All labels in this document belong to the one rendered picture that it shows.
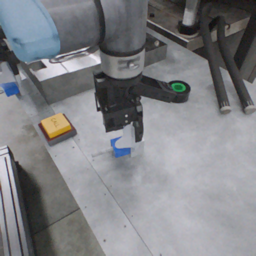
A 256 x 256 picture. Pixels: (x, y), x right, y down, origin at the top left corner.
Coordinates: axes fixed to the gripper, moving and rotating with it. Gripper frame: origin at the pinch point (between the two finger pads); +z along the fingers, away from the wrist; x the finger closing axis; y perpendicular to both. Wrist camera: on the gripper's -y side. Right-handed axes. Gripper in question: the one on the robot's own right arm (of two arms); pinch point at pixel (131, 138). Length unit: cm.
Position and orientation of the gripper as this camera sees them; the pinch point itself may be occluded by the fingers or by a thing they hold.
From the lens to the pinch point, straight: 53.4
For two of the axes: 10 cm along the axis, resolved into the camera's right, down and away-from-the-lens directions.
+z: 0.0, 6.7, 7.4
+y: -9.3, 2.6, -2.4
